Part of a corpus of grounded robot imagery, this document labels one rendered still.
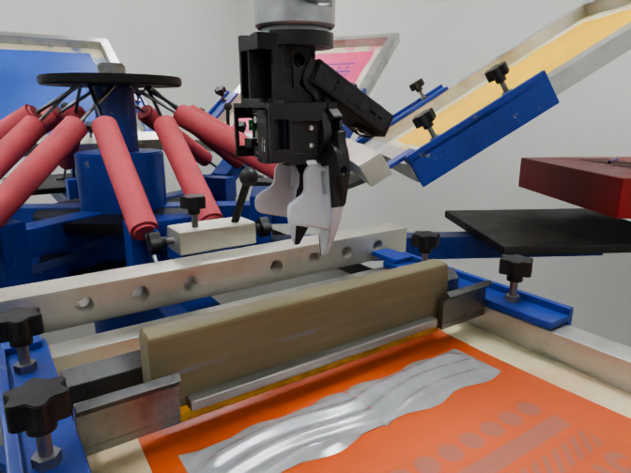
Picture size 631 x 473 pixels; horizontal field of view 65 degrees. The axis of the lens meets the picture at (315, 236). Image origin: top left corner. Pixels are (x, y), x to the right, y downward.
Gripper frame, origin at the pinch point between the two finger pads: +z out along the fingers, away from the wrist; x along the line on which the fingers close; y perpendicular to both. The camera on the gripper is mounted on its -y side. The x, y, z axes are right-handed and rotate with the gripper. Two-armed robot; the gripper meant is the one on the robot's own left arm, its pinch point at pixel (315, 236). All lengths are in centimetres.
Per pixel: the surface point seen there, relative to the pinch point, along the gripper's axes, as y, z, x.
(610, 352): -25.7, 13.1, 20.0
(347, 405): 1.7, 15.6, 7.9
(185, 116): -12, -11, -67
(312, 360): 2.8, 12.3, 3.3
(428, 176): -43.2, 0.4, -23.6
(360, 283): -4.9, 6.0, 1.7
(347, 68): -106, -27, -127
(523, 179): -107, 10, -44
